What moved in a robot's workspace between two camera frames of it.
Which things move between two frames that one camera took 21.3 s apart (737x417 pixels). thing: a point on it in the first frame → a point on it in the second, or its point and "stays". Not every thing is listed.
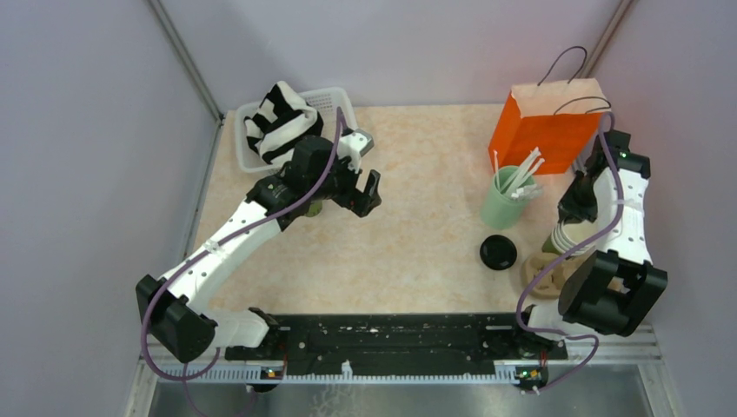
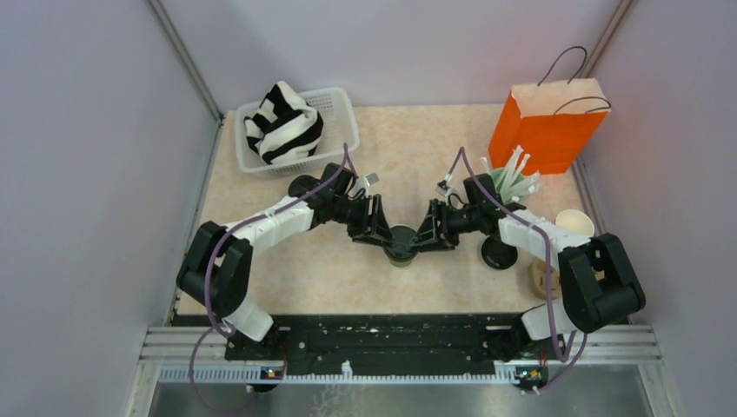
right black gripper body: [580, 201] → [454, 222]
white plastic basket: [325, 103] stays
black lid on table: [498, 252] stays
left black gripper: [358, 201] → [371, 228]
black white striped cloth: [283, 117] stays
